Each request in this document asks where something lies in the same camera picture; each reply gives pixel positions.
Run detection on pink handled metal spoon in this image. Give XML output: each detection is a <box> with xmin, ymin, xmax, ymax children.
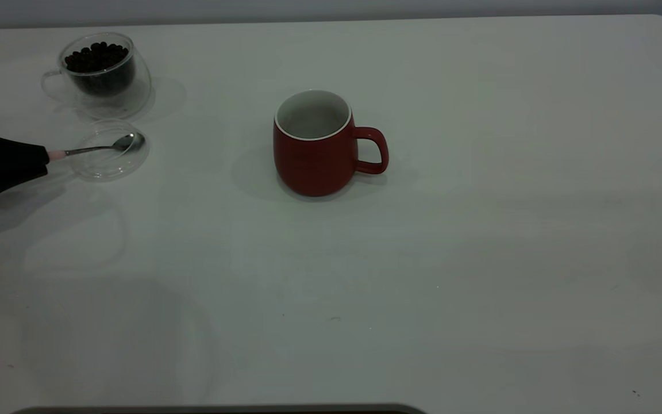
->
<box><xmin>48</xmin><ymin>132</ymin><xmax>146</xmax><ymax>162</ymax></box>

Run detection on red ceramic mug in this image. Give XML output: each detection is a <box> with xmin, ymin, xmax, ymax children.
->
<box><xmin>274</xmin><ymin>89</ymin><xmax>390</xmax><ymax>198</ymax></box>

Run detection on dark coffee beans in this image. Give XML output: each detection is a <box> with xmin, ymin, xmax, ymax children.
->
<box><xmin>65</xmin><ymin>42</ymin><xmax>136</xmax><ymax>97</ymax></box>

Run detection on clear glass round dish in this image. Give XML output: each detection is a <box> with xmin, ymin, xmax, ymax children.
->
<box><xmin>70</xmin><ymin>118</ymin><xmax>151</xmax><ymax>182</ymax></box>

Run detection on clear glass handled cup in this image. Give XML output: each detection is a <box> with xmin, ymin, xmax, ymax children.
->
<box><xmin>41</xmin><ymin>32</ymin><xmax>152</xmax><ymax>121</ymax></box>

